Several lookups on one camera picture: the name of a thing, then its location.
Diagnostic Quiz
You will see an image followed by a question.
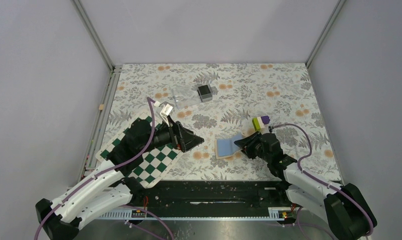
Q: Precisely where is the green white chessboard mat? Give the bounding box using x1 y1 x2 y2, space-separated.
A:
95 111 185 190

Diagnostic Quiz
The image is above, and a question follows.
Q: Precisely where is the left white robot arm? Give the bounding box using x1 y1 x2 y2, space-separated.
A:
35 103 204 240

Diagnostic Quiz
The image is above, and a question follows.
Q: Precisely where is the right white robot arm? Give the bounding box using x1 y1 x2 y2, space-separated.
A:
234 132 377 240

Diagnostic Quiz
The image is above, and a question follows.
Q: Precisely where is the green purple toy brick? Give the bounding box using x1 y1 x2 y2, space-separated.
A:
252 115 270 132

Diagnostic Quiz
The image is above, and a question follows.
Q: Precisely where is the tan card holder wallet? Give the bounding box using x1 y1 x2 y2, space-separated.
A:
215 133 247 159

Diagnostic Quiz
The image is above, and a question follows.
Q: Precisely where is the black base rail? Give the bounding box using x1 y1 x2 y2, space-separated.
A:
113 178 301 220

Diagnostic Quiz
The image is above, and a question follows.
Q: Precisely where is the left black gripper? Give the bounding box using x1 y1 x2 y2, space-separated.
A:
139 115 204 154

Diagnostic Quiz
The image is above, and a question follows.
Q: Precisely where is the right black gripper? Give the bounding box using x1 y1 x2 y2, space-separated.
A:
234 130 271 163

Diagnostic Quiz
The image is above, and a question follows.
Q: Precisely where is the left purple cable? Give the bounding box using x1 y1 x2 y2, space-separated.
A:
33 96 175 240

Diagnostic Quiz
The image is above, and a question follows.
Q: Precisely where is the black credit card stack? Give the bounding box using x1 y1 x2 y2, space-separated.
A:
197 85 213 103

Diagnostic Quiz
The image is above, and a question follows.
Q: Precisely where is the clear acrylic card box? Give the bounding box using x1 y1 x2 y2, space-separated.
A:
172 83 213 109

